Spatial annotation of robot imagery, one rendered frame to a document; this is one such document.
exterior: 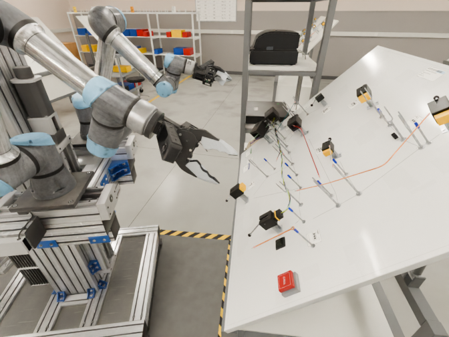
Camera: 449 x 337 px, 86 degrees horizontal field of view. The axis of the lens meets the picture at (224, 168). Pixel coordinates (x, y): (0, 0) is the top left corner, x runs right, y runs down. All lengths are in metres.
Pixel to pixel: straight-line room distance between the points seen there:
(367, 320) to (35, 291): 1.92
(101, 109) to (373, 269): 0.73
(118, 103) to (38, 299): 1.71
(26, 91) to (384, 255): 1.32
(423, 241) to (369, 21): 7.91
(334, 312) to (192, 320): 1.07
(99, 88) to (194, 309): 1.65
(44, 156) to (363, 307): 1.30
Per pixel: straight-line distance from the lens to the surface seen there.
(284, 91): 3.98
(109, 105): 0.59
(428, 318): 1.03
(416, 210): 0.77
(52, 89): 5.54
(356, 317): 1.16
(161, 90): 1.26
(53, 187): 1.10
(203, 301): 1.99
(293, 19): 8.18
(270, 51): 1.69
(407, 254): 0.71
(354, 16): 8.34
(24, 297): 2.18
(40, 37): 0.85
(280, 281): 0.80
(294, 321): 1.08
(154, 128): 0.59
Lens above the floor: 1.75
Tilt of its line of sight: 33 degrees down
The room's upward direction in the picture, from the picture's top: straight up
